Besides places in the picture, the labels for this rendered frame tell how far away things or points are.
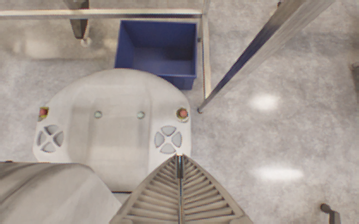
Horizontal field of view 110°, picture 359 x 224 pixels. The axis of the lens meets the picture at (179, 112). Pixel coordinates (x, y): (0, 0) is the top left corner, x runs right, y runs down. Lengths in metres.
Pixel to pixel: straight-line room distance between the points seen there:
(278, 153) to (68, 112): 1.06
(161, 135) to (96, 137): 0.26
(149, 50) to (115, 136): 0.63
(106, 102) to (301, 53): 1.25
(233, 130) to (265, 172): 0.31
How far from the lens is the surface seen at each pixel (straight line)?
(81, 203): 0.22
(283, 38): 0.25
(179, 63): 0.92
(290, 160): 1.06
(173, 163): 0.17
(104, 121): 0.58
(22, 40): 1.49
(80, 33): 1.12
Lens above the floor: 0.80
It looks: 80 degrees down
